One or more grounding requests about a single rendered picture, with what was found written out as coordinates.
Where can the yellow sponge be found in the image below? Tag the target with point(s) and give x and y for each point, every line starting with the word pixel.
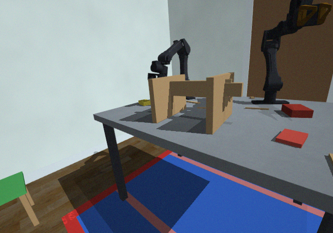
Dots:
pixel 144 102

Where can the tan wooden board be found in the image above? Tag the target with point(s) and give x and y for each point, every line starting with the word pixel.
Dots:
pixel 216 111
pixel 163 105

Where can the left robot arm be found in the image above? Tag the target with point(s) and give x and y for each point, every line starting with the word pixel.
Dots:
pixel 273 81

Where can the red rectangular block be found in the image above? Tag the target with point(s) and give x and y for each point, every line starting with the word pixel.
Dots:
pixel 297 110

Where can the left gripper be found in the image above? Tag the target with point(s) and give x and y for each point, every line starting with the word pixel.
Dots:
pixel 310 15

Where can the red flat block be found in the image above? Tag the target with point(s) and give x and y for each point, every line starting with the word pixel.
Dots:
pixel 291 137

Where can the tan wooden rail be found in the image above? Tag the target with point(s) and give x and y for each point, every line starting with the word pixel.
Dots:
pixel 198 89

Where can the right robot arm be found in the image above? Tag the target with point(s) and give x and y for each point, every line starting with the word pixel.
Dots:
pixel 165 58

